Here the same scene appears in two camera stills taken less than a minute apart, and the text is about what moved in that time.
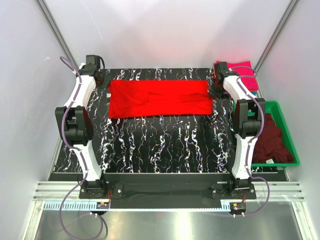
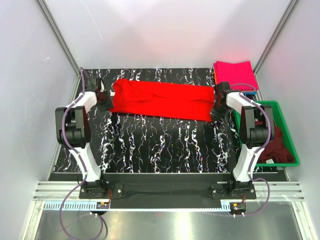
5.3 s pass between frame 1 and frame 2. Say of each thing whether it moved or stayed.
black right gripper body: moved
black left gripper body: moved
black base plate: stayed
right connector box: stayed
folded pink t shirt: stayed
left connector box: stayed
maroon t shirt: stayed
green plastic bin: stayed
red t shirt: moved
